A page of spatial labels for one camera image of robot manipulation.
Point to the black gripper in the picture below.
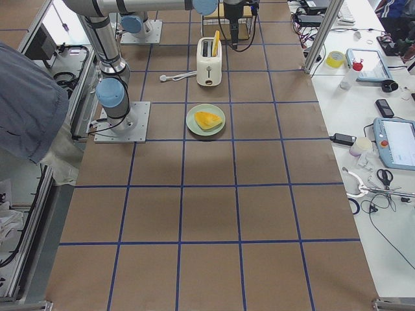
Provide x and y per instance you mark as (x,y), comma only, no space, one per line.
(233,11)

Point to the white toaster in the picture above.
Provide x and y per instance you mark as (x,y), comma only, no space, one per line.
(208,67)

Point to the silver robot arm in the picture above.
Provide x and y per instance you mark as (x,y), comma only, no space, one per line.
(137,24)
(95,19)

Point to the yellow bread slice in toaster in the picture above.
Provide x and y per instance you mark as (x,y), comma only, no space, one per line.
(215,45)

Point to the green plate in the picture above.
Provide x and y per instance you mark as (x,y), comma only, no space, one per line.
(193,126)

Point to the yellow bread slice on plate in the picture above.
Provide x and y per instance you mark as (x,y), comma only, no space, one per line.
(207,120)

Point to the yellow tape roll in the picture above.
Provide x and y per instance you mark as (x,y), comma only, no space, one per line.
(335,59)

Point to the white squeeze bottle red cap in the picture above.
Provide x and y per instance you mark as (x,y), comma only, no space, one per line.
(350,78)

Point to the black power adapter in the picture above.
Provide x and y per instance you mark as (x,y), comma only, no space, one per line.
(343,139)

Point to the blue teach pendant far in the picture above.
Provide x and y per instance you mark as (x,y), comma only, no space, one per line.
(374,68)

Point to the blue teach pendant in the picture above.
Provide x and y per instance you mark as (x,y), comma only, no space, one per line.
(394,139)
(374,68)

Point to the white plastic cup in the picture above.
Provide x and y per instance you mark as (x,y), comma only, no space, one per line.
(360,146)

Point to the blue teach pendant near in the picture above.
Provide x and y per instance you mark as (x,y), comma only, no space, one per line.
(394,139)

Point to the black scissors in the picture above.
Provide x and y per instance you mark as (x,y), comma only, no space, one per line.
(385,177)

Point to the grey cloth cover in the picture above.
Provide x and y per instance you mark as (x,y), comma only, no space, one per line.
(33,106)

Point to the wire grid wooden box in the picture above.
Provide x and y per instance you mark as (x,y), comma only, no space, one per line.
(216,21)

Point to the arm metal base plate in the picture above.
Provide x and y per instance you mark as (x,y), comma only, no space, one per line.
(154,38)
(132,129)

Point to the aluminium frame post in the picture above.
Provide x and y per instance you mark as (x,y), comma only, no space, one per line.
(325,27)

